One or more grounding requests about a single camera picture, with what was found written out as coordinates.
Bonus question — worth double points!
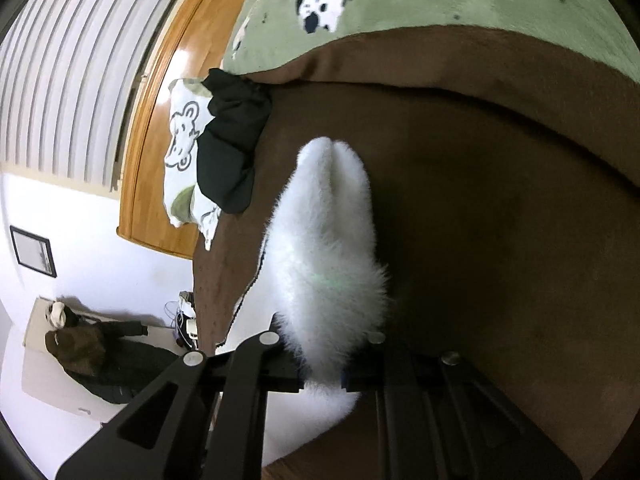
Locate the white fuzzy cardigan black trim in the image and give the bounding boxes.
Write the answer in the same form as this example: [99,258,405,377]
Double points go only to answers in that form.
[217,138,388,466]

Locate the black garment pile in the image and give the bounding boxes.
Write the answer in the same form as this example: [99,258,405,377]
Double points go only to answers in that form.
[196,68,272,214]

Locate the white bear print pillow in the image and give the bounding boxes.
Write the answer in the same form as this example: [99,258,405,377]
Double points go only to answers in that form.
[163,78,221,250]

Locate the brown bed sheet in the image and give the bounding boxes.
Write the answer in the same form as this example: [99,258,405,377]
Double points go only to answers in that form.
[193,26,639,479]

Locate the green cow print blanket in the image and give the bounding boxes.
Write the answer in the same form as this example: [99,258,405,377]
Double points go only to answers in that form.
[222,0,639,80]

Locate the wooden headboard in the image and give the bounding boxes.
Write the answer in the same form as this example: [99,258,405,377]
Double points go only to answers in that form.
[117,0,244,259]

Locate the dark hanging coat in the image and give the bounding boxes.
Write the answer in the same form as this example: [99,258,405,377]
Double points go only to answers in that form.
[44,301,178,404]

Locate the white window blinds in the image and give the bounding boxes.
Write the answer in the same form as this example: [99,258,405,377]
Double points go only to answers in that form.
[1,0,178,190]

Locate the framed wall picture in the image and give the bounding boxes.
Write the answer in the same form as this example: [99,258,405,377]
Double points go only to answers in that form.
[10,226,58,278]

